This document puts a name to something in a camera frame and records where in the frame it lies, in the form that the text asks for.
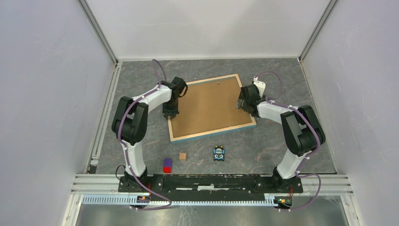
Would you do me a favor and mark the brown cardboard backing board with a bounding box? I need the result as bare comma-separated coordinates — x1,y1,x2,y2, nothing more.
171,77,253,138

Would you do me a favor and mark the wooden picture frame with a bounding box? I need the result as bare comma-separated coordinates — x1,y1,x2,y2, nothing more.
167,73,257,144

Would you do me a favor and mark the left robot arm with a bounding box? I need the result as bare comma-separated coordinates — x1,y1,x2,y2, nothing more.
112,77,188,192

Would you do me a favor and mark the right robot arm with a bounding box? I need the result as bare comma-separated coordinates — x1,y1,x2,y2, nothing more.
237,83,326,192

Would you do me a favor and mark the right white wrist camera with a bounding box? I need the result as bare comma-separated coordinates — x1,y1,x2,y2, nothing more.
252,76,266,97

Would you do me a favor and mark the blue owl toy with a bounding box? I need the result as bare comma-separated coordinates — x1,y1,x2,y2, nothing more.
213,145,225,161

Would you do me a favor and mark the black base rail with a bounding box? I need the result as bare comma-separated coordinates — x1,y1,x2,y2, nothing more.
118,174,303,208

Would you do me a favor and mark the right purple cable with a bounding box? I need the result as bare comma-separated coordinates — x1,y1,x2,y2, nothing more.
254,71,322,213

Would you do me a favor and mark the small wooden cube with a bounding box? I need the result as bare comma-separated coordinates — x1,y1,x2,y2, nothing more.
179,153,187,161

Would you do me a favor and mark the purple red toy block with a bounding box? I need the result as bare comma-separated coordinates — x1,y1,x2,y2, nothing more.
163,158,173,173

